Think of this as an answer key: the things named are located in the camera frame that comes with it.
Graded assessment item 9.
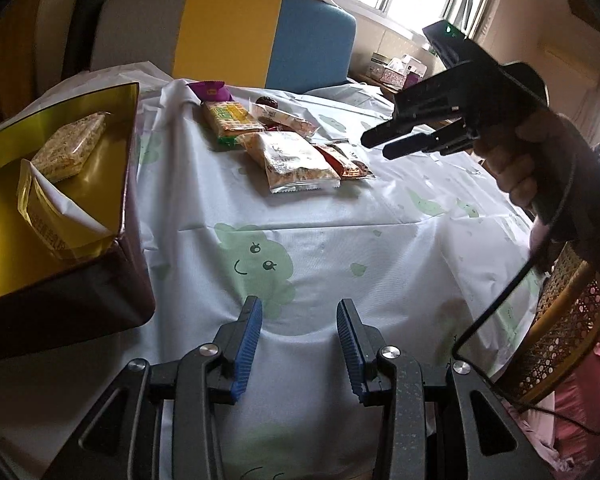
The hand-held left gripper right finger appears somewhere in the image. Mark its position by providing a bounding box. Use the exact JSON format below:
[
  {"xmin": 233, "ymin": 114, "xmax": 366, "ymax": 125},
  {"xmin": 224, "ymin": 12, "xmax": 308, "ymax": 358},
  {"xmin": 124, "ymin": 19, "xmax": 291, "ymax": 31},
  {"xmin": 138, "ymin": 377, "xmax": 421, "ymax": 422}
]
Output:
[{"xmin": 336, "ymin": 298, "xmax": 556, "ymax": 480}]

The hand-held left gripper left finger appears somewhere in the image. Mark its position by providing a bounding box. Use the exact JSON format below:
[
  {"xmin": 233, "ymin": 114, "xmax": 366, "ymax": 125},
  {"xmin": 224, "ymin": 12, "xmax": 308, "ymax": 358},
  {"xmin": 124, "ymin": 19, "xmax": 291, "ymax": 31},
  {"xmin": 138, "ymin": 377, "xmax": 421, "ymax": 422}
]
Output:
[{"xmin": 45, "ymin": 296, "xmax": 263, "ymax": 480}]

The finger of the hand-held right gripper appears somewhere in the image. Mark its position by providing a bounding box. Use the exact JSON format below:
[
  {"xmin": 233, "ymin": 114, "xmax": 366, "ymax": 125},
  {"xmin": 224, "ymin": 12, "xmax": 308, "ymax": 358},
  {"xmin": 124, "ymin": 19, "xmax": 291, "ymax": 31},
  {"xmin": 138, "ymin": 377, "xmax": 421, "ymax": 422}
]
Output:
[
  {"xmin": 382, "ymin": 127, "xmax": 481, "ymax": 161},
  {"xmin": 361, "ymin": 112, "xmax": 463, "ymax": 149}
]

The narrow white snack packet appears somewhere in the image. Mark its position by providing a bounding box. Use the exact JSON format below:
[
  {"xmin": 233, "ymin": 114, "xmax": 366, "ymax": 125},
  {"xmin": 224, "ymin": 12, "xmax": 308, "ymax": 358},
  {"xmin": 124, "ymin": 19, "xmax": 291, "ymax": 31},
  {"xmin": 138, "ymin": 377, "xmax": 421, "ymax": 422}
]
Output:
[{"xmin": 250, "ymin": 102, "xmax": 315, "ymax": 138}]

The large white rice crisp packet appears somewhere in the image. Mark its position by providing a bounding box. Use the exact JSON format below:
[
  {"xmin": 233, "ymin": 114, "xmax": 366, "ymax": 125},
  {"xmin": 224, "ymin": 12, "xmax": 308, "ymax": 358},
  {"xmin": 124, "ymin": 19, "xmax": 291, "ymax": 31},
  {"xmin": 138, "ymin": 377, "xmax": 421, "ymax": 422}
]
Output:
[{"xmin": 237, "ymin": 131, "xmax": 342, "ymax": 195}]

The green and yellow cracker packet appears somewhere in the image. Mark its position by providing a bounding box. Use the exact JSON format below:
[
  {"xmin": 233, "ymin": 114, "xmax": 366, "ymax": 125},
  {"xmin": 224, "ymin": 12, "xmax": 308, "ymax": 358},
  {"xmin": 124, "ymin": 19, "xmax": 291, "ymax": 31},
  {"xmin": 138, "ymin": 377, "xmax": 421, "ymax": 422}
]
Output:
[{"xmin": 201, "ymin": 101, "xmax": 267, "ymax": 148}]

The maroon box with gold interior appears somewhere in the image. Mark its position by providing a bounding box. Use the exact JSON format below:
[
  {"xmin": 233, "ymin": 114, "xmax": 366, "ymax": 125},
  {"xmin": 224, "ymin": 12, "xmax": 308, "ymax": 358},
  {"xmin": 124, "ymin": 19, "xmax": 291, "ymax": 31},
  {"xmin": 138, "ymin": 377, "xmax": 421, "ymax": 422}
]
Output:
[{"xmin": 0, "ymin": 81, "xmax": 157, "ymax": 363}]

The person's right hand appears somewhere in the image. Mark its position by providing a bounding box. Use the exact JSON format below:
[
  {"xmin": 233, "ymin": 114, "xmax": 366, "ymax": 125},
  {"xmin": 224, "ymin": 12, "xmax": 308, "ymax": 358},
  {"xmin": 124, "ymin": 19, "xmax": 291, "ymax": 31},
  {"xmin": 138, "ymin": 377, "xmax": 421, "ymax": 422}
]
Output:
[{"xmin": 472, "ymin": 110, "xmax": 598, "ymax": 209}]

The small red cartoon candy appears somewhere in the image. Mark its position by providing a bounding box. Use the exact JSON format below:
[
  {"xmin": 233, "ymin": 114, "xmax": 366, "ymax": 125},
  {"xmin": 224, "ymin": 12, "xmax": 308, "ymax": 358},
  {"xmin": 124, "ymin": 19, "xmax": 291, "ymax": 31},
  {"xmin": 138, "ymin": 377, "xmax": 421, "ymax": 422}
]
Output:
[{"xmin": 337, "ymin": 144, "xmax": 376, "ymax": 181}]

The long red candy packet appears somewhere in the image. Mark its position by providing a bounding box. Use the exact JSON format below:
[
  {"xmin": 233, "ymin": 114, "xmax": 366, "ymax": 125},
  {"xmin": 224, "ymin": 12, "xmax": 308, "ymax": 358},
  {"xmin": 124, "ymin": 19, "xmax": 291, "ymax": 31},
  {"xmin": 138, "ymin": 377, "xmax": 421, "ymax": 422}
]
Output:
[{"xmin": 311, "ymin": 143, "xmax": 351, "ymax": 173}]

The white tissue box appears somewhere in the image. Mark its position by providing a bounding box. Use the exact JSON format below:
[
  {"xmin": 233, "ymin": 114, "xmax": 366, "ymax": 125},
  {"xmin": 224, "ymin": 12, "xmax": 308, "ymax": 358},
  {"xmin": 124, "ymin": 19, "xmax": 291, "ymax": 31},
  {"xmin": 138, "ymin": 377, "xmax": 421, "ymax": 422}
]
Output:
[{"xmin": 387, "ymin": 55, "xmax": 427, "ymax": 78}]

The pale green box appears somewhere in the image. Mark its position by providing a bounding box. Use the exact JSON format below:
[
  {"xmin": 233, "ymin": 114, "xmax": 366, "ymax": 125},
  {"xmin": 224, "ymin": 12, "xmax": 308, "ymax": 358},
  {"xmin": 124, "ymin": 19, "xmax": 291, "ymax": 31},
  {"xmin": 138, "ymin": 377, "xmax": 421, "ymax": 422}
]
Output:
[{"xmin": 364, "ymin": 52, "xmax": 388, "ymax": 77}]

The white tablecloth with green clouds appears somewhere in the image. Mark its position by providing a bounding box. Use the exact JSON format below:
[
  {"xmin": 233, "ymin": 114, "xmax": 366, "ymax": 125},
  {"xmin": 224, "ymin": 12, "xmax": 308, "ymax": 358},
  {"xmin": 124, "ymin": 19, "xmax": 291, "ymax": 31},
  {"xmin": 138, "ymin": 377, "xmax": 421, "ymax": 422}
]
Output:
[{"xmin": 0, "ymin": 62, "xmax": 551, "ymax": 480}]

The purple snack packet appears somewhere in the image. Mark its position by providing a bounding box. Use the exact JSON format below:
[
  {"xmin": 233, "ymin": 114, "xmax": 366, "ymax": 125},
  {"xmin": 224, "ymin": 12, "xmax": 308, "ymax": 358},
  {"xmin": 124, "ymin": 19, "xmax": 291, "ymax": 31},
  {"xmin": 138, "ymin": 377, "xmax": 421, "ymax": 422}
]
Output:
[{"xmin": 187, "ymin": 80, "xmax": 232, "ymax": 106}]

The grey yellow blue chair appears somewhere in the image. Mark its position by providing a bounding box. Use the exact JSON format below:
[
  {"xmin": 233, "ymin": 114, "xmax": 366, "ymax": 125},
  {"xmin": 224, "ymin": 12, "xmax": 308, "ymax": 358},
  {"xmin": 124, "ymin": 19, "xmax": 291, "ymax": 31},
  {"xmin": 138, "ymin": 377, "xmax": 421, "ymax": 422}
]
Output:
[{"xmin": 90, "ymin": 0, "xmax": 357, "ymax": 95}]

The wicker chair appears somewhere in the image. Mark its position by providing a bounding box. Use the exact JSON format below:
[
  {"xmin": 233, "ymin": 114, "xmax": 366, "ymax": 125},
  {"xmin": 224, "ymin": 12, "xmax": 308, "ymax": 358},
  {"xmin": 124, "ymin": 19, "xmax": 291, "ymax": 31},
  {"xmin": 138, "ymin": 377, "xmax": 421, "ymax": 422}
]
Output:
[{"xmin": 495, "ymin": 242, "xmax": 600, "ymax": 406}]

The gold and white packet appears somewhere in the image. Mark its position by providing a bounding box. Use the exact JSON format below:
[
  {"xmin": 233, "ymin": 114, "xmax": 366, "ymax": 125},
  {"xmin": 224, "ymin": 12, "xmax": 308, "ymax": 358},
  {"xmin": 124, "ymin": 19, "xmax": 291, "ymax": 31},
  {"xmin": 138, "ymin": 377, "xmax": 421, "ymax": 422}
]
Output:
[{"xmin": 17, "ymin": 158, "xmax": 116, "ymax": 261}]

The pink cloth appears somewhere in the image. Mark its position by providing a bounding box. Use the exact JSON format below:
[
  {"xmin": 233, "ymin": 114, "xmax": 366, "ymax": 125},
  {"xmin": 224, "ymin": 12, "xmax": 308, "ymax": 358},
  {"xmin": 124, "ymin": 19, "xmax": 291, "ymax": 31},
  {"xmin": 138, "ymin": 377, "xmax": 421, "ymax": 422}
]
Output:
[{"xmin": 510, "ymin": 300, "xmax": 600, "ymax": 466}]

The clear rice cake packet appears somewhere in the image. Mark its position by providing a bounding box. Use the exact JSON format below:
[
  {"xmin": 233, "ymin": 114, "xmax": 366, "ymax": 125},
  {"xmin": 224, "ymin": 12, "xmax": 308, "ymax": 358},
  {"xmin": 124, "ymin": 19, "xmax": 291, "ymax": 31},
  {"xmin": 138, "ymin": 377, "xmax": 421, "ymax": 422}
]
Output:
[{"xmin": 30, "ymin": 112, "xmax": 107, "ymax": 183}]

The black chair back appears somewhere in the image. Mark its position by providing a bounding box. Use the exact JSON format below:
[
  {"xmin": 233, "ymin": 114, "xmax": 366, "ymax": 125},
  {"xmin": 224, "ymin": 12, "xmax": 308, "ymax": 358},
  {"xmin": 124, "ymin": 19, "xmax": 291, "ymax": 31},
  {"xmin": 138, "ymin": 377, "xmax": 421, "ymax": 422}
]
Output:
[{"xmin": 62, "ymin": 0, "xmax": 115, "ymax": 81}]

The wooden cabinet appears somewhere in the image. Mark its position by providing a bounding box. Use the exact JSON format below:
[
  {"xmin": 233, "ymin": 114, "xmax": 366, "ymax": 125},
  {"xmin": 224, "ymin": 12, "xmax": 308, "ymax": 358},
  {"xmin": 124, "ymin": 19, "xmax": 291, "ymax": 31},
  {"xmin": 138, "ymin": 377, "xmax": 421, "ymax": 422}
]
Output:
[{"xmin": 0, "ymin": 0, "xmax": 51, "ymax": 136}]

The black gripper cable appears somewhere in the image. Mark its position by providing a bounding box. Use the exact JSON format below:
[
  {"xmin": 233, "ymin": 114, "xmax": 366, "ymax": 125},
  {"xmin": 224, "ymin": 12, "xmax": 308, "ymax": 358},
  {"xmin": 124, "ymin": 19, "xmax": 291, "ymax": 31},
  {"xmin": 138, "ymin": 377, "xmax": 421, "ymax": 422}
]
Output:
[{"xmin": 451, "ymin": 157, "xmax": 600, "ymax": 436}]

